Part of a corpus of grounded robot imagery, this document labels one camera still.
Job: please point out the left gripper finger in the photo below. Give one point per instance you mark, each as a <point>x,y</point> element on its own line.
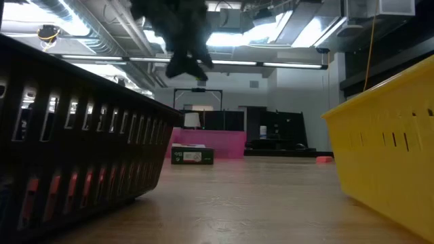
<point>184,69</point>
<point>205,57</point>

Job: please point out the green yellow crayon box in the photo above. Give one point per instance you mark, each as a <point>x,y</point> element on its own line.
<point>191,156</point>

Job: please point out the white lamp shade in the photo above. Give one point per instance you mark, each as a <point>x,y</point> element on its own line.
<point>192,120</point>

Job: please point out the black partition panels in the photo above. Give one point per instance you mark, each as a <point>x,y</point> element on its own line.
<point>223,120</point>

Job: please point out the pink plastic basket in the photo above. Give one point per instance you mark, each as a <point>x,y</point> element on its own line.
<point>223,142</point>

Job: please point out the long ceiling light bar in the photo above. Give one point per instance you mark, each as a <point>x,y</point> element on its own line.
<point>288,64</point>

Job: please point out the white wipes canister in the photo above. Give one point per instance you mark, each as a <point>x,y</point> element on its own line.
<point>263,132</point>

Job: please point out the tall black cabinet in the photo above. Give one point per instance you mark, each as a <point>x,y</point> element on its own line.
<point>288,125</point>

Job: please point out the low black bench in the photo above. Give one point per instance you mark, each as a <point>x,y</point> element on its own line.
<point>281,152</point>

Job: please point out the black plastic slotted basket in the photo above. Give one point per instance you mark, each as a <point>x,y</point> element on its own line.
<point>84,152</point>

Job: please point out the round ceiling sensor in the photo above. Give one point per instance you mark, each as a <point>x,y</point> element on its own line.
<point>48,33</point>

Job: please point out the pink eraser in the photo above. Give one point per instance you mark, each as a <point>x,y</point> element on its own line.
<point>324,159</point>

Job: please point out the red flat item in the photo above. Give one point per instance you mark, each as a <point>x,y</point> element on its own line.
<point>53,193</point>

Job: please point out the yellow plastic slotted basket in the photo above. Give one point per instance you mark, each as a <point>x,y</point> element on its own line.
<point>390,162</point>

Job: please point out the grey wall speaker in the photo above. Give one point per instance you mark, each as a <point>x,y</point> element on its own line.
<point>254,84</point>

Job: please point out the black ceiling security camera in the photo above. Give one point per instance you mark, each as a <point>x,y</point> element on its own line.
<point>323,50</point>

